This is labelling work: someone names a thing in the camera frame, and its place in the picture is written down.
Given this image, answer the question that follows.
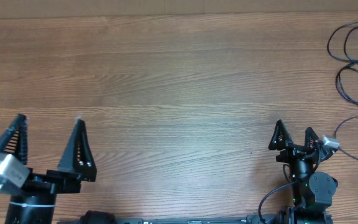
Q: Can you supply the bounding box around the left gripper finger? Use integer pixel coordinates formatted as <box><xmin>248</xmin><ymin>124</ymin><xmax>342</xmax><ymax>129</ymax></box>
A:
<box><xmin>0</xmin><ymin>114</ymin><xmax>28</xmax><ymax>165</ymax></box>
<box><xmin>58</xmin><ymin>119</ymin><xmax>97</xmax><ymax>182</ymax></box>

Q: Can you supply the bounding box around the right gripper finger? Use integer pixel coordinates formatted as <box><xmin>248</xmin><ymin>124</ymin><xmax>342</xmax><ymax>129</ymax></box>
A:
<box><xmin>305</xmin><ymin>127</ymin><xmax>319</xmax><ymax>149</ymax></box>
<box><xmin>268</xmin><ymin>119</ymin><xmax>293</xmax><ymax>151</ymax></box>

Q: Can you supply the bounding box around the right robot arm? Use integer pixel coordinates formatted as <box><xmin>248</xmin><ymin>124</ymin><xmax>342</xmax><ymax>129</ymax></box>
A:
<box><xmin>258</xmin><ymin>120</ymin><xmax>339</xmax><ymax>223</ymax></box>

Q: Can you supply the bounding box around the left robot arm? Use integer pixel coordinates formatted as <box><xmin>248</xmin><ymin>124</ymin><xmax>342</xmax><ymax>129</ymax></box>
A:
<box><xmin>0</xmin><ymin>114</ymin><xmax>97</xmax><ymax>223</ymax></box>

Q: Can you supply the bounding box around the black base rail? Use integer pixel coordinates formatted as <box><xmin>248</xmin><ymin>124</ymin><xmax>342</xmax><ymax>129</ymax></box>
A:
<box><xmin>57</xmin><ymin>213</ymin><xmax>334</xmax><ymax>224</ymax></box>

